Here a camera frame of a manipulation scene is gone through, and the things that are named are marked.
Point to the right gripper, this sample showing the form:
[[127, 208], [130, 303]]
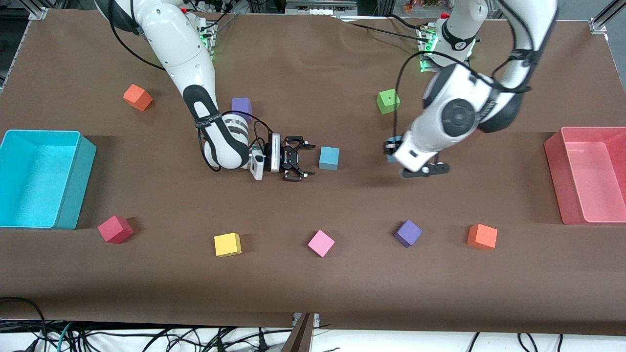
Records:
[[288, 158]]

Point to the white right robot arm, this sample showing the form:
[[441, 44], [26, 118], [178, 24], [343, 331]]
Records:
[[186, 49]]

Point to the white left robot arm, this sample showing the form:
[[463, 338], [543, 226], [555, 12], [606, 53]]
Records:
[[459, 115]]

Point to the brown table cloth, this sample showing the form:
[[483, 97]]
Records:
[[313, 205]]

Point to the green foam cube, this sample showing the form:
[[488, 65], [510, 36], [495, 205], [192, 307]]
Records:
[[388, 101]]

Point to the pink foam cube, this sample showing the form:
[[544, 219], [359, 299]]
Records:
[[321, 243]]

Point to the purple foam cube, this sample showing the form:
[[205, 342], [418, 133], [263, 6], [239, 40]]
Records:
[[241, 104], [408, 233]]

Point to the yellow foam cube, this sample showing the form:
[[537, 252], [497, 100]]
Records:
[[227, 244]]

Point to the grey equipment box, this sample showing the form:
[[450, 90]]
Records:
[[320, 6]]

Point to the orange foam cube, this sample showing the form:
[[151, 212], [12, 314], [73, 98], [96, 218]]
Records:
[[138, 98], [482, 236]]

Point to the dark metal bar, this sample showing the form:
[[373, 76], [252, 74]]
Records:
[[299, 337]]

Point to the red foam cube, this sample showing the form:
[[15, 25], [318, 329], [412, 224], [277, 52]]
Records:
[[115, 230]]

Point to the pink plastic bin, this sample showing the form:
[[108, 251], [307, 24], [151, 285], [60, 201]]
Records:
[[567, 186]]

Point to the cyan plastic bin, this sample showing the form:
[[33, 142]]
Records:
[[34, 186]]

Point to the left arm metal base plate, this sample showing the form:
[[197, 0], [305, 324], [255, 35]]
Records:
[[423, 58]]

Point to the silver metal bracket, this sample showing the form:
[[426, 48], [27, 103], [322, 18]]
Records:
[[317, 318]]

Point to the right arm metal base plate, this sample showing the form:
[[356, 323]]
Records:
[[211, 39]]

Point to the aluminium frame profile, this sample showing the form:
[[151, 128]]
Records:
[[604, 19]]

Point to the aluminium corner bracket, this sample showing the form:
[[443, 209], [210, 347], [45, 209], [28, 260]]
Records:
[[39, 13]]

